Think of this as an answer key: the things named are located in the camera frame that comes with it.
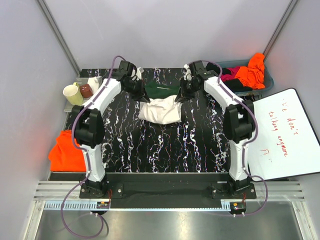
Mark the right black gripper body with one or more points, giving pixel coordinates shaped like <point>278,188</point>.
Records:
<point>189,87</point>

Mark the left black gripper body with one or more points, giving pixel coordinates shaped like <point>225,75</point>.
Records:
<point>135,88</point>

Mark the white green Charlie Brown t-shirt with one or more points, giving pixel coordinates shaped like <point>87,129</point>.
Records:
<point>162,108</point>

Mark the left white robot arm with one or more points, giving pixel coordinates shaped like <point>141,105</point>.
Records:
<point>88,129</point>

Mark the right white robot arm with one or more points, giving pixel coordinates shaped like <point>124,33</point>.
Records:
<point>238,121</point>

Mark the black garment in basket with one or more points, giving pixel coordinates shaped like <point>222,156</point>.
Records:
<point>236,86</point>

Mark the magenta garment in basket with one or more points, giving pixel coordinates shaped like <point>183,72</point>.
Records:
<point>229,73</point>

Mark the pale yellow mug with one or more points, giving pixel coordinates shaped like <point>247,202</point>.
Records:
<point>72,94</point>

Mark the orange t-shirt in basket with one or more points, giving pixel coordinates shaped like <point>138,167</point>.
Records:
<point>253,74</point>

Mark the teal laundry basket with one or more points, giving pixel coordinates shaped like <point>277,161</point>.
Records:
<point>268,80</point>

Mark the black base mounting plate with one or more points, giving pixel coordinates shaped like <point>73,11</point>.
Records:
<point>213,185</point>

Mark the folded orange t-shirt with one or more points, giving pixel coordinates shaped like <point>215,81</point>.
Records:
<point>64,157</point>

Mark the whiteboard with red writing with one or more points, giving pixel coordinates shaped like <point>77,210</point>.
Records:
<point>286,144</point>

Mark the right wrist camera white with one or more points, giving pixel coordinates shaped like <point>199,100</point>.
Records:
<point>187,73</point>

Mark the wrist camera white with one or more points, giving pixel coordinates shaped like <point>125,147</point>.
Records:
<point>137,73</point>
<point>187,73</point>

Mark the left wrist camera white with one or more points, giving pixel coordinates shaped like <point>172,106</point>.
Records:
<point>137,73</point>

